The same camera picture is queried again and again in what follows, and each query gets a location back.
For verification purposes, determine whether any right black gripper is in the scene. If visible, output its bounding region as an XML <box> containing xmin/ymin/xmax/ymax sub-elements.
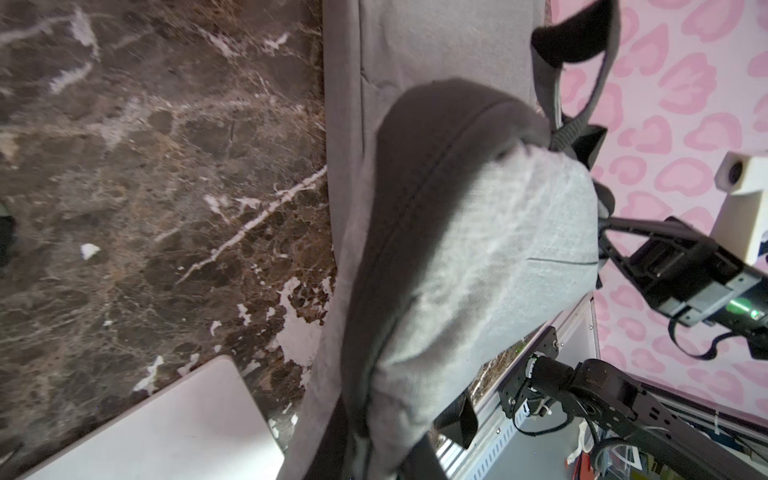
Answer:
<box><xmin>598</xmin><ymin>216</ymin><xmax>767</xmax><ymax>360</ymax></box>

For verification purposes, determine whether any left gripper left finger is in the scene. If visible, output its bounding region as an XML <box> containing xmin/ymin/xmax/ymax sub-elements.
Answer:
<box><xmin>302</xmin><ymin>397</ymin><xmax>360</xmax><ymax>480</ymax></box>

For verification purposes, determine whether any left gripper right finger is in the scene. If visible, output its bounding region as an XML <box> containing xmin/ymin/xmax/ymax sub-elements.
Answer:
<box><xmin>398</xmin><ymin>435</ymin><xmax>447</xmax><ymax>480</ymax></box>

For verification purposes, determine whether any silver apple laptop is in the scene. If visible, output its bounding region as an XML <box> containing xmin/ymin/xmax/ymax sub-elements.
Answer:
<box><xmin>25</xmin><ymin>356</ymin><xmax>284</xmax><ymax>479</ymax></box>

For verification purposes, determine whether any grey laptop bag with strap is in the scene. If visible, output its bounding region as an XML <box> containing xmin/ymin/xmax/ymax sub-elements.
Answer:
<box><xmin>279</xmin><ymin>1</ymin><xmax>621</xmax><ymax>479</ymax></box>

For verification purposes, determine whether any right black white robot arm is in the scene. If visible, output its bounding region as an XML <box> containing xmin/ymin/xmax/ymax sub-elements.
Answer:
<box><xmin>521</xmin><ymin>217</ymin><xmax>767</xmax><ymax>479</ymax></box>

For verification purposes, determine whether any aluminium front rail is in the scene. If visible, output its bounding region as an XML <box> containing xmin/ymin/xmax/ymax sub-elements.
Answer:
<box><xmin>437</xmin><ymin>293</ymin><xmax>599</xmax><ymax>479</ymax></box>

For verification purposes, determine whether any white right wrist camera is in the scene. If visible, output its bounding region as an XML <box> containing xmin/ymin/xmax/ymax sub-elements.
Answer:
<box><xmin>710</xmin><ymin>151</ymin><xmax>767</xmax><ymax>265</ymax></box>

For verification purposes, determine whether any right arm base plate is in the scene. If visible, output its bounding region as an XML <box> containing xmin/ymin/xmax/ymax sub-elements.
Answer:
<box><xmin>497</xmin><ymin>326</ymin><xmax>560</xmax><ymax>420</ymax></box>

